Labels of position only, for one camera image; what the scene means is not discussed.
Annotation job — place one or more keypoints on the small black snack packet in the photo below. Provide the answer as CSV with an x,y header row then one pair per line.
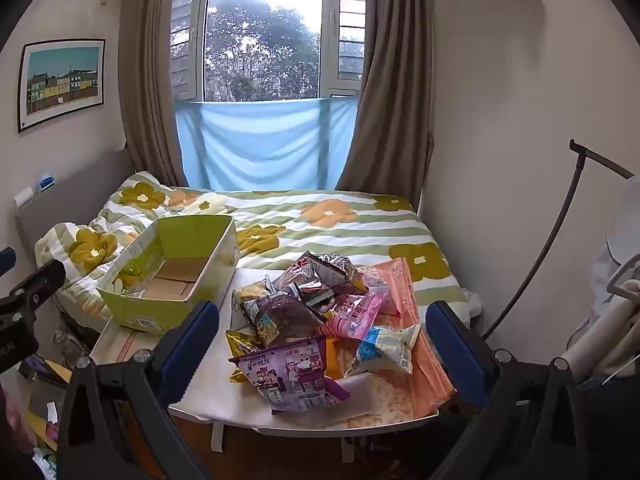
x,y
312,292

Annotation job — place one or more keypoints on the pile of papers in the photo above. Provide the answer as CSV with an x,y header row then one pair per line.
x,y
42,395

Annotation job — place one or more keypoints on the dark purple snack packet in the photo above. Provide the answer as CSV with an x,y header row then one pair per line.
x,y
292,317

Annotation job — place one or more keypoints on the light blue cloth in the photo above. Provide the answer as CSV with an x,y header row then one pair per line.
x,y
265,145

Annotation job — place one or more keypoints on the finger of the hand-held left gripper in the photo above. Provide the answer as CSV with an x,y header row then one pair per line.
x,y
6,261
45,280

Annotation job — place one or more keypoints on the orange snack packet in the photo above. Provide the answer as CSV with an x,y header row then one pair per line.
x,y
334,355

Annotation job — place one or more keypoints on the black white patterned snack packet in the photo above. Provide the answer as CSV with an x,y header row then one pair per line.
x,y
327,267

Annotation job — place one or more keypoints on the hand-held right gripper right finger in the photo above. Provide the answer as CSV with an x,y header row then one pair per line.
x,y
452,350

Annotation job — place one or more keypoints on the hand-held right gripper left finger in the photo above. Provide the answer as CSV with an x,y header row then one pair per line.
x,y
196,340

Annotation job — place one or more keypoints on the orange patterned towel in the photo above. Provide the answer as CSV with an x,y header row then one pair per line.
x,y
402,285

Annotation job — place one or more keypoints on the yellow-green cardboard box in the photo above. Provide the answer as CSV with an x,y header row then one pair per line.
x,y
192,240

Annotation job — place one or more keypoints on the clear glass bottle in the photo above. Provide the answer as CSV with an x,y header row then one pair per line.
x,y
67,344

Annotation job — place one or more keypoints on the white hanging clothes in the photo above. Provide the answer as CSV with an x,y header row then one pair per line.
x,y
615,270

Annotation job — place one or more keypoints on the pink snack packet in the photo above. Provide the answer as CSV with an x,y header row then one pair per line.
x,y
352,315

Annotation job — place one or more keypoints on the blue white small object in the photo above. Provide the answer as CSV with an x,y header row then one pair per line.
x,y
47,183

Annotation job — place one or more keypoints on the framed houses picture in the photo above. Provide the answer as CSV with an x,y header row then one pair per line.
x,y
62,82

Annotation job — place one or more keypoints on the white blue snack packet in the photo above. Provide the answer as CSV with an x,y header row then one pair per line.
x,y
387,347

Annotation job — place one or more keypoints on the grey headboard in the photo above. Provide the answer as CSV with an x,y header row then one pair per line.
x,y
75,195

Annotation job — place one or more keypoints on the window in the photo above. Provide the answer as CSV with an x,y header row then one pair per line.
x,y
260,35

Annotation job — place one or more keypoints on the flower striped quilt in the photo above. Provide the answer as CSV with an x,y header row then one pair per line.
x,y
320,240

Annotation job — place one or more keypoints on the black clothes rack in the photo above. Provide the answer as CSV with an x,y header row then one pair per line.
x,y
560,220

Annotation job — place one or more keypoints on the gold snack packet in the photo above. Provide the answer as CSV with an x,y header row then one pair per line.
x,y
240,347

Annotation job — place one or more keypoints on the white wall switch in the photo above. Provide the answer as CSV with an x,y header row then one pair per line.
x,y
23,197

